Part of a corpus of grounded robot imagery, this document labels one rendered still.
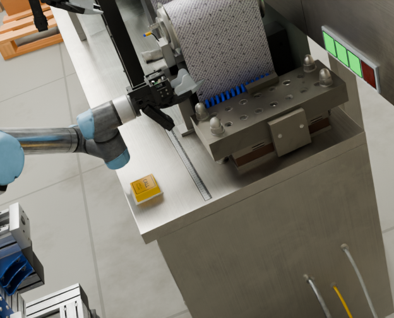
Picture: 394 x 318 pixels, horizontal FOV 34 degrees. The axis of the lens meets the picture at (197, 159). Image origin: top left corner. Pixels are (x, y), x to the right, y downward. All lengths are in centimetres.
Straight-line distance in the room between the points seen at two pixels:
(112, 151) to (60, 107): 253
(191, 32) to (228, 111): 23
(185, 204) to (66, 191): 188
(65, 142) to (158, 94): 30
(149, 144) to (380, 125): 157
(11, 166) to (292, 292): 96
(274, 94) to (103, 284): 146
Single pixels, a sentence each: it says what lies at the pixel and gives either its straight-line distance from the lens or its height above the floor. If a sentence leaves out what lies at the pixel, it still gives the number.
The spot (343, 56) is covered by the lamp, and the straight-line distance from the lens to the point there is 158.
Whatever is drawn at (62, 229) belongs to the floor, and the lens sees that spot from 332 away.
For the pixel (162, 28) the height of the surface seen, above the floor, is 127.
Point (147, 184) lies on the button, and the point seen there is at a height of 92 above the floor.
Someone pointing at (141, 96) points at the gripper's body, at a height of 114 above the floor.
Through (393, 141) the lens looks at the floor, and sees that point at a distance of 317.
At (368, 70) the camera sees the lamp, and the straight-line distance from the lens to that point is 148.
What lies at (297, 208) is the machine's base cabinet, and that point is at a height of 75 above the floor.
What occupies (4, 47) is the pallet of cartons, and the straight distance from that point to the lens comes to 527.
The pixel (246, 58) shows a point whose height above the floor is 110.
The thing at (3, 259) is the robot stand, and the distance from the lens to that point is 222.
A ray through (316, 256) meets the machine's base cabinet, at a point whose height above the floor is 53.
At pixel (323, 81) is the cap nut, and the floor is 105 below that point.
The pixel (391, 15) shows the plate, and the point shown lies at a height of 138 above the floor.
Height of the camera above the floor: 200
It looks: 37 degrees down
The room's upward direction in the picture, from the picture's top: 21 degrees counter-clockwise
